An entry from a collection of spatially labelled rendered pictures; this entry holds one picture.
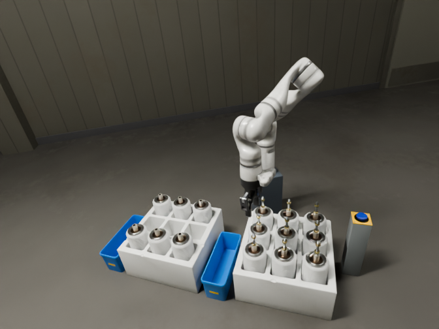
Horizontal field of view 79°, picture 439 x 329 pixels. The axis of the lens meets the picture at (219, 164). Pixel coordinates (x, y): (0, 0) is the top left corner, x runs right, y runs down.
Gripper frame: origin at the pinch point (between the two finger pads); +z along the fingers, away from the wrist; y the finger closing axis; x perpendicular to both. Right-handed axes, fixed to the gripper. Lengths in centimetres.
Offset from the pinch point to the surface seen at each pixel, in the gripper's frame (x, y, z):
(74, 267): -90, 33, 47
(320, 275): 25.7, -2.1, 24.8
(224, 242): -24, -13, 42
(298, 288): 19.4, 3.0, 30.6
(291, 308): 17.6, 3.5, 44.0
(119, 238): -75, 12, 39
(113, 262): -66, 24, 40
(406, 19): 36, -343, -31
